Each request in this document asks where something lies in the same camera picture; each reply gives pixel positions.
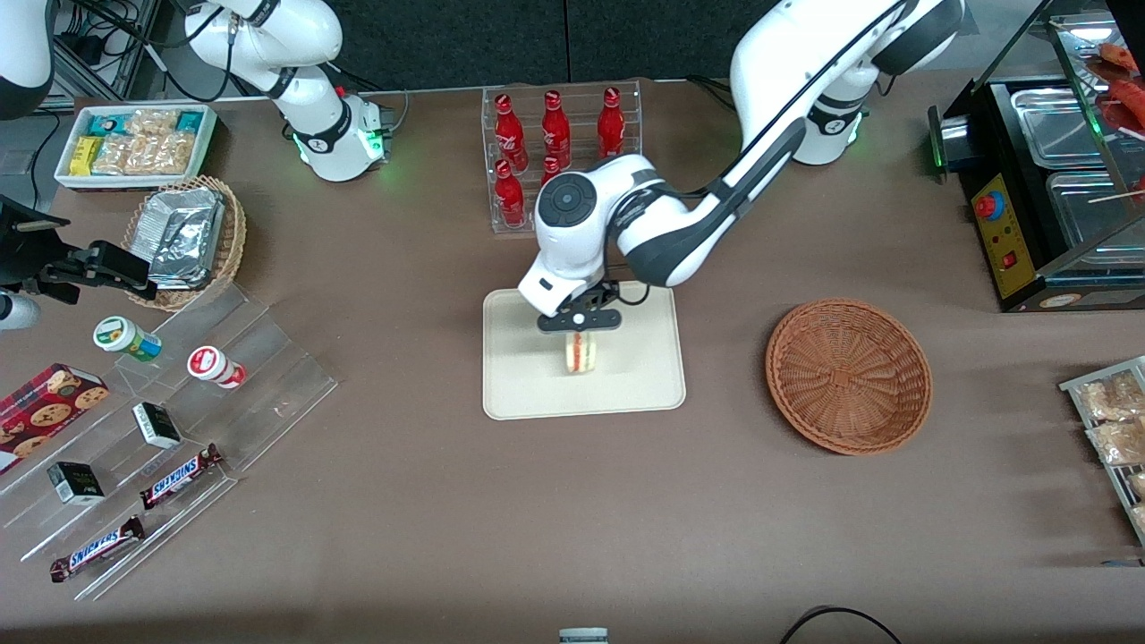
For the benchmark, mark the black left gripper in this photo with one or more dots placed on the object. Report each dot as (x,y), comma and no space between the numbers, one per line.
(598,297)

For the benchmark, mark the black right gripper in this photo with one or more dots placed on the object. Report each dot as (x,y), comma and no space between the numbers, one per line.
(34,253)

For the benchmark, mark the triangular sandwich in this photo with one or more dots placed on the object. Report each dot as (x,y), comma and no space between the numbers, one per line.
(580,358)

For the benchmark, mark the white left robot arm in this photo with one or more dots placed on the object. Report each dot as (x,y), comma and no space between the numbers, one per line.
(680,233)

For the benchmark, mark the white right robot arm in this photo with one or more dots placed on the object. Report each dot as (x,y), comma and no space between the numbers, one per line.
(313,98)

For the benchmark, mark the cream plastic serving tray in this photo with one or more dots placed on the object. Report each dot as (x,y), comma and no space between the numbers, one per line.
(626,385)

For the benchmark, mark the small wicker basket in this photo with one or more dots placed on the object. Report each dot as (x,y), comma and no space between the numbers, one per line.
(231,241)

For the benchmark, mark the large round wicker basket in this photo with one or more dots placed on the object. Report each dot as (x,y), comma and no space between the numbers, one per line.
(850,376)

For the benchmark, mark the green lid snack cup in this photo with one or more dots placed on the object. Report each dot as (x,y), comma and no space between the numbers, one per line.
(123,337)

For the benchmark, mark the silver foil packet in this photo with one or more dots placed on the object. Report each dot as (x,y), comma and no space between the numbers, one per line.
(183,224)
(183,271)

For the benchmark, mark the white rectangular snack bin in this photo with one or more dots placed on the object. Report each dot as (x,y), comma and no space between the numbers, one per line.
(67,179)

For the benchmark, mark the yellow snack pack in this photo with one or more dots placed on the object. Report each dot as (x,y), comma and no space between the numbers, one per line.
(85,156)

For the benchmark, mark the clear bag of crackers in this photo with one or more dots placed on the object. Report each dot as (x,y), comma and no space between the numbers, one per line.
(143,156)
(152,123)

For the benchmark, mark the red lid snack cup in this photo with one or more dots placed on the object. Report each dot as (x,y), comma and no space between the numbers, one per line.
(213,366)

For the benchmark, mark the teal snack pack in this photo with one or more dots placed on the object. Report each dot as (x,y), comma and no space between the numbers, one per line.
(190,122)
(106,124)

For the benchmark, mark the red cookie box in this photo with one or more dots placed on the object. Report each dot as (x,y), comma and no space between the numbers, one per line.
(45,411)

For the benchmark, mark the red cola bottle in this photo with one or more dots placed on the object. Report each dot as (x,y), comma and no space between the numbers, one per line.
(510,197)
(551,165)
(611,125)
(510,134)
(555,130)

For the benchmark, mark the small black box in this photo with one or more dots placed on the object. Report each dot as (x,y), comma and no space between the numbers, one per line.
(75,483)
(157,425)

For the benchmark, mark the clear acrylic step display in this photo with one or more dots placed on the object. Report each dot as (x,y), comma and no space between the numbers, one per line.
(277,385)

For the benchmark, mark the Snickers chocolate bar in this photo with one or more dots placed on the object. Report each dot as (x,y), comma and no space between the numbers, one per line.
(97,549)
(179,477)

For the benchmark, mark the clear acrylic bottle rack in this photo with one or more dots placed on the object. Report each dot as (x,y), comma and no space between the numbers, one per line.
(580,103)

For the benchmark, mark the grey box at table edge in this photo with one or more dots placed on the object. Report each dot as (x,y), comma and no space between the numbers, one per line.
(583,636)

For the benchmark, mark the black glass food warmer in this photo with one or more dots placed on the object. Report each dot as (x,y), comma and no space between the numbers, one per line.
(1006,250)

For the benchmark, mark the steel warmer pan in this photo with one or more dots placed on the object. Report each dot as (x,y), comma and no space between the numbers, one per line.
(1087,210)
(1060,130)

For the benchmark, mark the clear bag of fried snacks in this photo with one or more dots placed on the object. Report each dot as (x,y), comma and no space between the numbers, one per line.
(1118,443)
(1114,398)
(1138,486)
(1140,519)

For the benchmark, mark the red sausage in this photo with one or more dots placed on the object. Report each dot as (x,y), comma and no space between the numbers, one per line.
(1118,55)
(1125,100)

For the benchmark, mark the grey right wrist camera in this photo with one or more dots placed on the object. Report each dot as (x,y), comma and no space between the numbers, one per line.
(16,311)

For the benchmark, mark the aluminium frame rack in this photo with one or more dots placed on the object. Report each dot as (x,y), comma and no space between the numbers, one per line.
(134,45)

